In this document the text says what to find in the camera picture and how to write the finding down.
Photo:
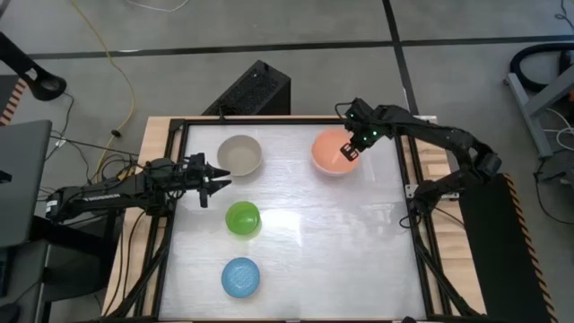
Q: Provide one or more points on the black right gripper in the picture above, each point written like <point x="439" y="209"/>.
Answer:
<point x="365" y="121"/>

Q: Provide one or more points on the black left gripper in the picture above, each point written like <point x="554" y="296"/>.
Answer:
<point x="197" y="172"/>

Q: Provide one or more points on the orange bowl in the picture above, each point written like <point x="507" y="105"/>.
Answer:
<point x="327" y="154"/>

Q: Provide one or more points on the beige bowl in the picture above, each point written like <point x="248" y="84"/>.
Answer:
<point x="240" y="154"/>

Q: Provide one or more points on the green bowl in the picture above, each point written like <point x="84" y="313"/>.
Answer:
<point x="242" y="217"/>

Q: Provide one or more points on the blue bowl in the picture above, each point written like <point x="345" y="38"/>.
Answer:
<point x="240" y="277"/>

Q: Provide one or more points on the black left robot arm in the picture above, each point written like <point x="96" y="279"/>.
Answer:
<point x="103" y="197"/>

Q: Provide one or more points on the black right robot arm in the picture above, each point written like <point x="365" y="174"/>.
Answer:
<point x="444" y="134"/>

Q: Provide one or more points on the black computer tower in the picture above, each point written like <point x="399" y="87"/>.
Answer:
<point x="255" y="92"/>

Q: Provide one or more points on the white work surface sheet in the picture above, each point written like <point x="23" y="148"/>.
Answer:
<point x="314" y="251"/>

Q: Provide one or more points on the black hazard-striped floor mat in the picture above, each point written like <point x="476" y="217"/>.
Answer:
<point x="498" y="251"/>

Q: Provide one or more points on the grey laptop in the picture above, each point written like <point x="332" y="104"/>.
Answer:
<point x="22" y="179"/>

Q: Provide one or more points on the small hazard-striped black mat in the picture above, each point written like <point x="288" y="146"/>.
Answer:
<point x="11" y="101"/>

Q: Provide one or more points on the grey cabinet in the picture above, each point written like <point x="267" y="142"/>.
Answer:
<point x="20" y="282"/>

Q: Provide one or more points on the black metal table frame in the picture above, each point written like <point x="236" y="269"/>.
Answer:
<point x="172" y="148"/>

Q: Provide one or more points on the grey metal frame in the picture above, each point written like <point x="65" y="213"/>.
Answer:
<point x="533" y="107"/>

